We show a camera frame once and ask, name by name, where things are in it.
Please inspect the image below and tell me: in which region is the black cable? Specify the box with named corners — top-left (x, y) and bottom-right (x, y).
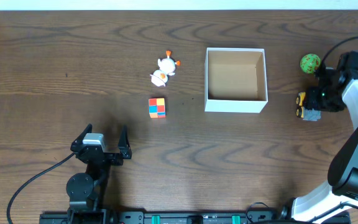
top-left (320, 35), bottom-right (358, 65)
top-left (6, 152), bottom-right (76, 224)

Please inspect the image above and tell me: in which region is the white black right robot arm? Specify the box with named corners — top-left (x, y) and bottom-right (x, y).
top-left (280, 51), bottom-right (358, 223)

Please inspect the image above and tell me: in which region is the black cable left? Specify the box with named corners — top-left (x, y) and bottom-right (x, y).
top-left (6, 152), bottom-right (76, 224)

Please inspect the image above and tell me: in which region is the green ball with red numbers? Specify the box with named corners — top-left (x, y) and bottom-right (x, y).
top-left (300, 54), bottom-right (321, 74)

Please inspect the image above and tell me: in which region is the pink white duck toy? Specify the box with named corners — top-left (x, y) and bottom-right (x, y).
top-left (150, 50), bottom-right (181, 87)

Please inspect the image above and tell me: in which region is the colourful puzzle cube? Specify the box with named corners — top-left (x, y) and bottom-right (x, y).
top-left (149, 98), bottom-right (166, 118)

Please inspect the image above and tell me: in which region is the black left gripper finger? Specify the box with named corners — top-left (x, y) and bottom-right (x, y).
top-left (75, 124), bottom-right (93, 145)
top-left (117, 125), bottom-right (131, 153)

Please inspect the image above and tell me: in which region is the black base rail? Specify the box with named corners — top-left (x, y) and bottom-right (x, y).
top-left (39, 210), bottom-right (352, 224)

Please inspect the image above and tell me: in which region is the yellow grey toy truck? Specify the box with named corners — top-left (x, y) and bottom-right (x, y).
top-left (296, 92), bottom-right (321, 121)

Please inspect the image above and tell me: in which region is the white cardboard box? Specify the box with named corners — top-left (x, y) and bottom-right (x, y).
top-left (204, 47), bottom-right (269, 113)

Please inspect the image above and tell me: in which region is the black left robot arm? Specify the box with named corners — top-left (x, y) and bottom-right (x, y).
top-left (66, 124), bottom-right (132, 223)

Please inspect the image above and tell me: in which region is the black cable right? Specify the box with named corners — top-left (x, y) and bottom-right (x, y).
top-left (320, 35), bottom-right (358, 65)

